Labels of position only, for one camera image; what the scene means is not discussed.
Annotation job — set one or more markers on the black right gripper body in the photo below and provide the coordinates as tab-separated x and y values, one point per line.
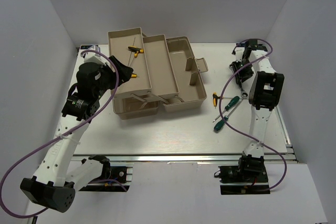
238	66

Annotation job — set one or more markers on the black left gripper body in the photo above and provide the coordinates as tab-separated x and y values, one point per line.
108	80

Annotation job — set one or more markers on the yellow black T-handle hex key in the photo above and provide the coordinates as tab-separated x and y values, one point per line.
134	75

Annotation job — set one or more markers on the long yellow black T-handle key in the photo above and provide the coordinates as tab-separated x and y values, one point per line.
135	51

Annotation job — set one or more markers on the silver ratchet wrench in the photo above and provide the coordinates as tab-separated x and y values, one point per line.
243	93

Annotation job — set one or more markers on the beige plastic toolbox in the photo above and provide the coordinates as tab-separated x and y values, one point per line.
169	74

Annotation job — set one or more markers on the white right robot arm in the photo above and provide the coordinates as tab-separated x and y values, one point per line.
263	97

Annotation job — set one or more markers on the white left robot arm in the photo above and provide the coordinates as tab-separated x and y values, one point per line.
51	185

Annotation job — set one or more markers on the small green screwdriver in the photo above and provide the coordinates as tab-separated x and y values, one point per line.
231	103

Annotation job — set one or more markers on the blue label sticker left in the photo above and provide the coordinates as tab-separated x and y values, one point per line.
85	47

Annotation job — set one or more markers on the large green screwdriver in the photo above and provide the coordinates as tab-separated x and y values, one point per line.
220	124

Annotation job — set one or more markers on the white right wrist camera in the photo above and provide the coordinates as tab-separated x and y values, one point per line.
238	53

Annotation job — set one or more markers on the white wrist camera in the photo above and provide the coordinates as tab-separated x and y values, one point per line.
93	57
238	53

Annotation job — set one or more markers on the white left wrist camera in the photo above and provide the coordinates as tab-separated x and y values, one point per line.
93	57

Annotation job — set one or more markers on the aluminium table front rail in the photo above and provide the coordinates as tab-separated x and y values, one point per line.
189	158

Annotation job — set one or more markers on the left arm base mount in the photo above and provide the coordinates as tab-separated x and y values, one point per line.
119	180

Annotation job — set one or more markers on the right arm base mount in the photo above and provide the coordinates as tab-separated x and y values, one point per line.
243	180

